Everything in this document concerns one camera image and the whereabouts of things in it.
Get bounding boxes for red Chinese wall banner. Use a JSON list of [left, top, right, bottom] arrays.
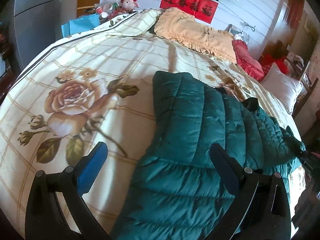
[[160, 0, 218, 23]]

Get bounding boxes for framed photo on wall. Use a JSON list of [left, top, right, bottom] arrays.
[[228, 24, 250, 44]]

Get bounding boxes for red ruffled pillow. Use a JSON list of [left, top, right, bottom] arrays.
[[232, 40, 265, 82]]

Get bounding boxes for white pillow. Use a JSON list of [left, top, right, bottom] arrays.
[[261, 63, 303, 114]]

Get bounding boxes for red hanging knot decoration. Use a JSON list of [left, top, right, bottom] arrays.
[[284, 0, 305, 29]]

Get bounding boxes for pig plush toy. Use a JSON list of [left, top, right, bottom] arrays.
[[120, 0, 139, 11]]

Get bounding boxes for clear bag of items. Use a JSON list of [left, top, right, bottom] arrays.
[[94, 0, 119, 23]]

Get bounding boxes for dark green puffer jacket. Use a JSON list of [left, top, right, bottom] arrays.
[[110, 71, 305, 239]]

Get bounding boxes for wooden chair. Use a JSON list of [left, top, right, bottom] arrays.
[[285, 52, 319, 118]]

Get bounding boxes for blue paper bag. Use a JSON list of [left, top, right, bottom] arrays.
[[61, 14, 100, 37]]

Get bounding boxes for grey refrigerator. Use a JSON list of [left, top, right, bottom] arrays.
[[13, 0, 60, 69]]

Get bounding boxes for floral cream bed quilt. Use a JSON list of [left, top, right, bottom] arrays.
[[1, 9, 301, 235]]

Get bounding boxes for peach fringed pillow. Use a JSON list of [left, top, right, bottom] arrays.
[[154, 8, 236, 63]]

